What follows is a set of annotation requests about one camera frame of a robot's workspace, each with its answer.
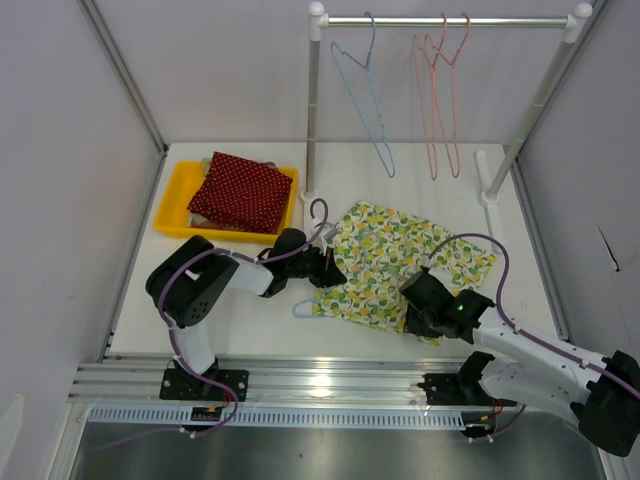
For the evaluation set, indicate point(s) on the pink wire hanger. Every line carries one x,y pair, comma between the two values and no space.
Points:
426,54
451,143

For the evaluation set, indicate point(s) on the blue wire hanger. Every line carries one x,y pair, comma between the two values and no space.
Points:
302,307
357,78

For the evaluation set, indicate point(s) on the blue wire hanger front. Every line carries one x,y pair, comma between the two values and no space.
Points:
302,307

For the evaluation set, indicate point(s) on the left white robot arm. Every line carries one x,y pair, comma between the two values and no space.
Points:
188,284

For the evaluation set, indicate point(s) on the silver clothes rack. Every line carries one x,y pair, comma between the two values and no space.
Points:
489,196

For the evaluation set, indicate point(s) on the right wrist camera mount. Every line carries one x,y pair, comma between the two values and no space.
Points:
439,272

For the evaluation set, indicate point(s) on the lemon print skirt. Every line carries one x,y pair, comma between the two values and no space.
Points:
378,249

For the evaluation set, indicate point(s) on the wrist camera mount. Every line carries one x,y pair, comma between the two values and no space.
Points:
439,272
326,232

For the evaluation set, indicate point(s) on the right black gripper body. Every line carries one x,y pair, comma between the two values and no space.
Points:
420,322

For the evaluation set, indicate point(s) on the red polka dot cloth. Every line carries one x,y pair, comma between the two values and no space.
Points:
239,194

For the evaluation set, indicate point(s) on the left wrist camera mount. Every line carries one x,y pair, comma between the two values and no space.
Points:
326,232

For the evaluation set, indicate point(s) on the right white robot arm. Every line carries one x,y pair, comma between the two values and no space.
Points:
596,393

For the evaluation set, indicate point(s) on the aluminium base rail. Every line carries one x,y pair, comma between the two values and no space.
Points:
314,392

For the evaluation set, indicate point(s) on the pink wire hanger left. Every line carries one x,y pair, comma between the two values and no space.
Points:
426,54

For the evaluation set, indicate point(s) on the yellow plastic tray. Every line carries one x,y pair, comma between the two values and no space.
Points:
173,218

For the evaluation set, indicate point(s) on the blue wire hanger back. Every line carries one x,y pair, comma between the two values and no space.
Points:
357,78

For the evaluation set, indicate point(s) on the pink wire hanger right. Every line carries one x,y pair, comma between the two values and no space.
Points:
451,143

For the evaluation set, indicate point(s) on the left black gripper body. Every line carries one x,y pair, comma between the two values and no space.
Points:
311,264

